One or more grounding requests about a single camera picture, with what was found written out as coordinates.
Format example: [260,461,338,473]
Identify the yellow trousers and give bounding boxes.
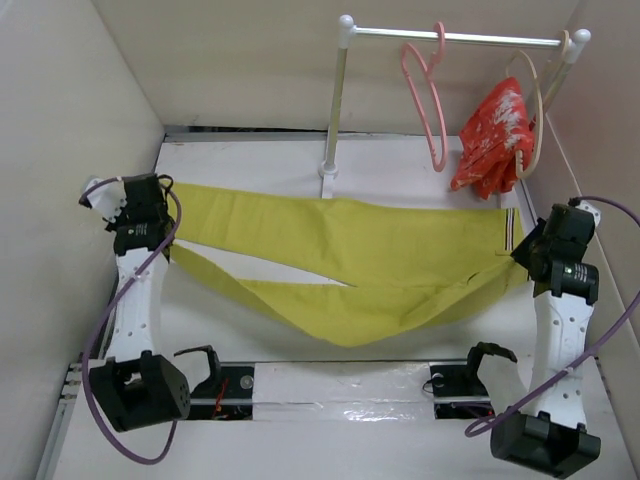
[171,183,528,347]

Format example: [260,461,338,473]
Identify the pink plastic hanger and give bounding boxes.
[399,20,450,174]

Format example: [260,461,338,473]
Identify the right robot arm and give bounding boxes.
[462,200,601,479]

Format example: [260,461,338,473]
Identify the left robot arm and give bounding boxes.
[81,174,223,432]

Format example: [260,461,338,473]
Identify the beige wooden hanger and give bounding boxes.
[505,49,553,180]

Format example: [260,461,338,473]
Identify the red patterned garment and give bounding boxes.
[450,77,535,200]

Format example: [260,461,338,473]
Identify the white clothes rack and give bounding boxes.
[319,15,592,199]

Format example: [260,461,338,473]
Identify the silver tape strip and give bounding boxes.
[252,361,434,423]

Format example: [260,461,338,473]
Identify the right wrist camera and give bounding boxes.
[568,197,602,239]

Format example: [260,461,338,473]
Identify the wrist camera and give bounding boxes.
[568,197,602,239]
[79,176,127,225]

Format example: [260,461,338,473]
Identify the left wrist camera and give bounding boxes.
[79,176,127,225]

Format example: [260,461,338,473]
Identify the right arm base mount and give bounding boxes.
[423,362,494,420]

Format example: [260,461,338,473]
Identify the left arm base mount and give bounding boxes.
[186,363,255,421]

